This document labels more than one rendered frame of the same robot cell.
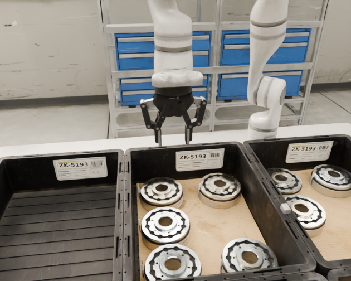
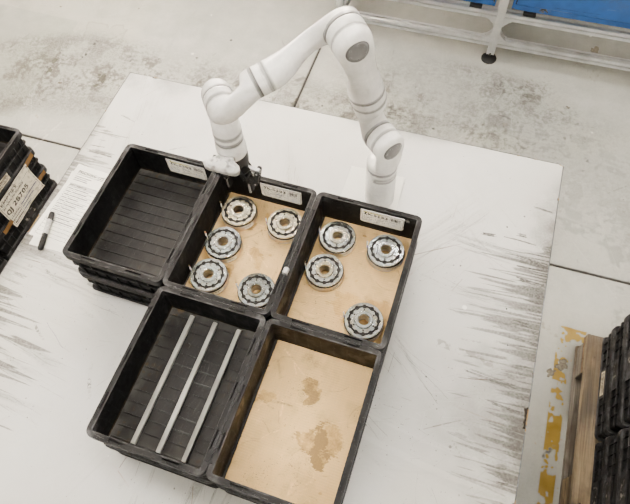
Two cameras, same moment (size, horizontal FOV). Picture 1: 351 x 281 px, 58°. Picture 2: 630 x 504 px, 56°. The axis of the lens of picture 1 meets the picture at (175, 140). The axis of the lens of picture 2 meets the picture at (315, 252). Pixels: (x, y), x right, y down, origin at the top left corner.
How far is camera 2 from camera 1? 1.14 m
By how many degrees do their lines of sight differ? 37
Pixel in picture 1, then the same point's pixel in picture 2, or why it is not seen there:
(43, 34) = not seen: outside the picture
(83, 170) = (188, 171)
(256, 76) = (364, 126)
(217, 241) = (254, 267)
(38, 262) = (139, 236)
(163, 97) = not seen: hidden behind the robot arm
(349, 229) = (353, 297)
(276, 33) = (364, 110)
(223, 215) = (274, 248)
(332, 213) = (357, 280)
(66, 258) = (156, 240)
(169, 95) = not seen: hidden behind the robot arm
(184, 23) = (226, 134)
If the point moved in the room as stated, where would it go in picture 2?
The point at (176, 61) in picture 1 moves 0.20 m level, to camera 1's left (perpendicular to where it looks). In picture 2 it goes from (224, 152) to (155, 126)
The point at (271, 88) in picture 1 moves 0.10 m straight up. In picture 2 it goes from (377, 143) to (379, 118)
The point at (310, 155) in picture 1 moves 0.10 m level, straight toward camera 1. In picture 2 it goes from (383, 222) to (355, 241)
